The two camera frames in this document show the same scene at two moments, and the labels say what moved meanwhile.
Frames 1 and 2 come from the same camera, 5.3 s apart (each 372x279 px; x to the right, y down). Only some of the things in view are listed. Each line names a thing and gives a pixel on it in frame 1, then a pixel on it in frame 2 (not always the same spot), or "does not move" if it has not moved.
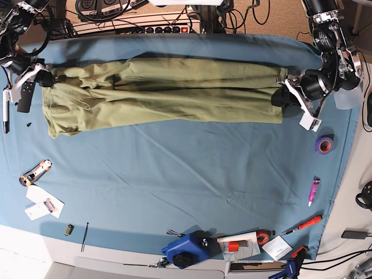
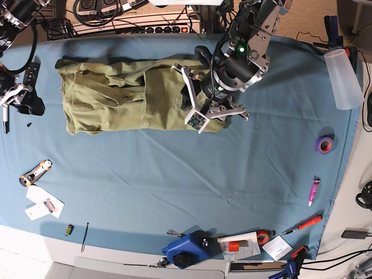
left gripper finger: (45, 78) -> (30, 103)
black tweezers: (84, 238) does not move
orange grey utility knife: (26, 179) does not move
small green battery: (69, 229) does not move
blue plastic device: (190, 249) does not move
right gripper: (298, 107) -> (197, 118)
